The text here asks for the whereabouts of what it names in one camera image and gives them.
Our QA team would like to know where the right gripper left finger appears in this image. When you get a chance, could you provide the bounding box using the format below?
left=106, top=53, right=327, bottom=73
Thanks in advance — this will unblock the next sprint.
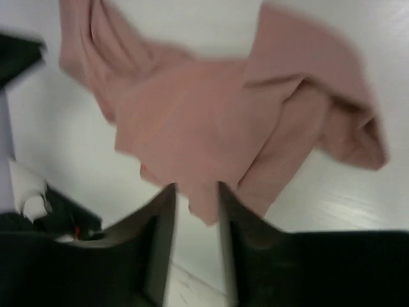
left=1, top=184, right=176, bottom=306

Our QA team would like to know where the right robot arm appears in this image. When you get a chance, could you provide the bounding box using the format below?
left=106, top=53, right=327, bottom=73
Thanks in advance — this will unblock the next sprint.
left=1, top=183, right=408, bottom=306

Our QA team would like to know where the pink printed t shirt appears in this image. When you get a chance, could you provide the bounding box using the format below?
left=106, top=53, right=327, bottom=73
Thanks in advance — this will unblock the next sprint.
left=59, top=1, right=387, bottom=225

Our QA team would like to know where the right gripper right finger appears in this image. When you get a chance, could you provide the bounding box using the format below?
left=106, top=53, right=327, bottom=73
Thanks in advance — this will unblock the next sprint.
left=218, top=182, right=408, bottom=306

